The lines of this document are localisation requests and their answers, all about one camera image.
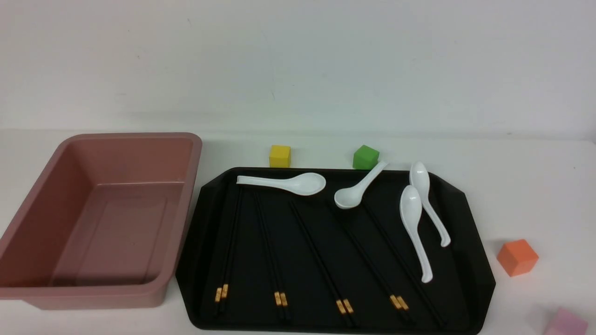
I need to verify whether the white spoon far left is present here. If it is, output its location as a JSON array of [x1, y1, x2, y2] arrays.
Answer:
[[237, 173, 326, 196]]

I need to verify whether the yellow cube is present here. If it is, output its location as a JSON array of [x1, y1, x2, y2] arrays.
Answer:
[[269, 146, 291, 168]]

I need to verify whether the white spoon centre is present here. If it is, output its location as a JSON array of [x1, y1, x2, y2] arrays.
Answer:
[[334, 161, 389, 210]]

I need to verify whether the black chopstick pair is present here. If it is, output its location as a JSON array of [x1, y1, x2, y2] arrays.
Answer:
[[251, 193, 285, 324], [291, 200, 359, 327], [214, 193, 238, 318], [217, 187, 244, 315], [330, 201, 415, 322], [258, 195, 291, 325], [325, 200, 411, 325], [288, 201, 352, 328]]

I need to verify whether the green cube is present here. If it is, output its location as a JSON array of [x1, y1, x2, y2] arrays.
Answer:
[[352, 145, 380, 170]]

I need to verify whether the black plastic tray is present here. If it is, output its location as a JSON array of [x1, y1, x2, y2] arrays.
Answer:
[[176, 167, 495, 335]]

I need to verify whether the white spoon long front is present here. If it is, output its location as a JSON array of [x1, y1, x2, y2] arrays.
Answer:
[[399, 185, 433, 283]]

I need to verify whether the white spoon far right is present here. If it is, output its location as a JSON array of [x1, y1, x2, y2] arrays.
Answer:
[[409, 161, 451, 248]]

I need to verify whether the pink plastic bin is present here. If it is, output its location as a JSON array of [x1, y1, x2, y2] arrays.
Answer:
[[0, 132, 203, 310]]

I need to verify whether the orange cube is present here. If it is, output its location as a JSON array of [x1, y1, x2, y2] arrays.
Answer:
[[496, 238, 539, 276]]

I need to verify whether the pink cube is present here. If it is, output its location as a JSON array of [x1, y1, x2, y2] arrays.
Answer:
[[543, 308, 589, 335]]

